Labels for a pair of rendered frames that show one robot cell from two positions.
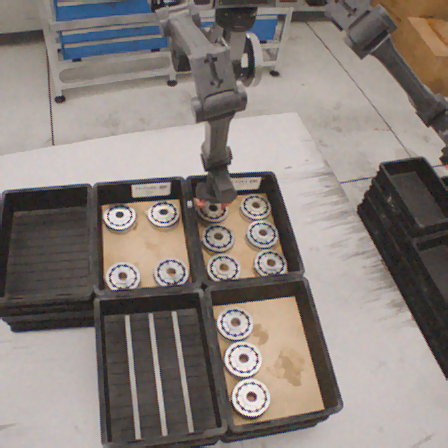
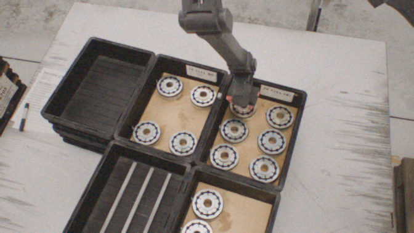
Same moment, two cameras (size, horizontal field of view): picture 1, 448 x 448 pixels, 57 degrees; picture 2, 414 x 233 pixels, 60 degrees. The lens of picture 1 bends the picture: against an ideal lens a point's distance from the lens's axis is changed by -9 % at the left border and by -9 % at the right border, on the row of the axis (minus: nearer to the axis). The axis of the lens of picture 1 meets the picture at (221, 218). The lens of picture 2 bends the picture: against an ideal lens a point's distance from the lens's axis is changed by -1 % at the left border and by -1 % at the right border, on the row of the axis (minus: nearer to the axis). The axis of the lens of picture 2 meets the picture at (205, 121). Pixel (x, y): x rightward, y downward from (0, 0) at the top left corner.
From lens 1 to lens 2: 42 cm
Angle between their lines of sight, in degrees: 23
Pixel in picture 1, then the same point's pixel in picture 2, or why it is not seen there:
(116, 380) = (101, 206)
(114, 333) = (120, 171)
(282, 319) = (250, 219)
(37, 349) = (73, 160)
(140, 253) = (172, 119)
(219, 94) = (199, 13)
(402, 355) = not seen: outside the picture
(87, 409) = not seen: hidden behind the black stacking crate
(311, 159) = (373, 92)
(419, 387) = not seen: outside the picture
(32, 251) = (97, 89)
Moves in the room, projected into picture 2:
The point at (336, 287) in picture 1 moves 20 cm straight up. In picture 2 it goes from (328, 216) to (344, 198)
